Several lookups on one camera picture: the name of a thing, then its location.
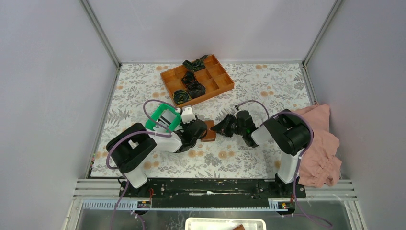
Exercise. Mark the orange wooden compartment tray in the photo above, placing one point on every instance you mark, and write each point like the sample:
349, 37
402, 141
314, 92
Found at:
214, 78

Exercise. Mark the black items in tray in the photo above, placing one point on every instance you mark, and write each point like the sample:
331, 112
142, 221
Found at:
189, 80

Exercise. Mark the brown leather card holder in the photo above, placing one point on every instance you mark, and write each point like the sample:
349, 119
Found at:
210, 135

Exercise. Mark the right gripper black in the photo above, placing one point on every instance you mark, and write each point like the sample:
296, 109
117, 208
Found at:
223, 126

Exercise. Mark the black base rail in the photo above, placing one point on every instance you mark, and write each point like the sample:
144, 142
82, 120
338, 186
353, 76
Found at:
215, 193

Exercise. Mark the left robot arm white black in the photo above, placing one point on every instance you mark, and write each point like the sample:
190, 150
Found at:
131, 147

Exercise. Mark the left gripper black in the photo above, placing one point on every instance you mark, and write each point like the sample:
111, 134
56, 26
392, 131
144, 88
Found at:
185, 125

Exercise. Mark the green plastic card box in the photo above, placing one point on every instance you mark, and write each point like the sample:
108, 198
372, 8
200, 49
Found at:
164, 119

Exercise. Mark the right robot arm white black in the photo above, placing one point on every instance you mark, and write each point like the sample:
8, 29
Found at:
290, 132

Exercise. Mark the pink crumpled cloth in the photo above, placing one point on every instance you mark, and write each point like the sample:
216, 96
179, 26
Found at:
319, 164

